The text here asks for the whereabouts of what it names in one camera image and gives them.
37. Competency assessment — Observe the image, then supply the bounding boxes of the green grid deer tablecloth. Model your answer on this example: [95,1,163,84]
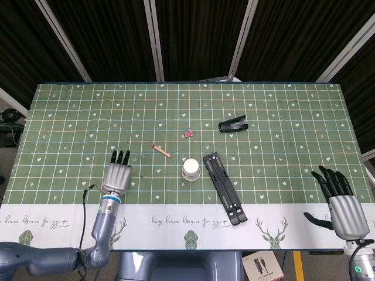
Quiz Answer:
[0,81,375,251]

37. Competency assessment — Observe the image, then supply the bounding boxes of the black folding laptop stand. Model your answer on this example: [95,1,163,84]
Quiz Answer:
[202,152,248,226]

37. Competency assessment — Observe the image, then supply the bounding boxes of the white cable product box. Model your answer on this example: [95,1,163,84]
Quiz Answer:
[242,251,285,281]

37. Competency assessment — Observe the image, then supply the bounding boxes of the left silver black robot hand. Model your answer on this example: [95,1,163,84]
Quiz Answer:
[102,149,133,196]

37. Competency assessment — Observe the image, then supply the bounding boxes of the grey aluminium partition post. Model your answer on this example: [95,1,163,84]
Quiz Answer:
[226,0,260,82]
[34,0,93,83]
[315,13,375,84]
[0,87,29,117]
[142,0,165,83]

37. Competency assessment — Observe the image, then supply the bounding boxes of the black floor equipment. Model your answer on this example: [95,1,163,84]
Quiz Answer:
[0,108,28,148]

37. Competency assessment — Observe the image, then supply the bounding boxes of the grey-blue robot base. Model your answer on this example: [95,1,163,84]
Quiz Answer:
[118,250,244,281]

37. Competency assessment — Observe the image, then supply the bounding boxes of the white paper cup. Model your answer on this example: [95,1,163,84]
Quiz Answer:
[180,158,202,182]

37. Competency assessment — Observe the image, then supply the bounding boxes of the short wooden pencil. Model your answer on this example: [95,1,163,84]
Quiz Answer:
[151,143,173,159]

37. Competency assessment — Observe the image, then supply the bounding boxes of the black stapler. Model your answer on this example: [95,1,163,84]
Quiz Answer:
[217,115,250,133]

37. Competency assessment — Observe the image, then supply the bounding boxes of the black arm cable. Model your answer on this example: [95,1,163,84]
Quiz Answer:
[78,183,107,269]

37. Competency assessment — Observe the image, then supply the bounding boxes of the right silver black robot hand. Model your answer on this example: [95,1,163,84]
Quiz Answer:
[303,165,370,241]

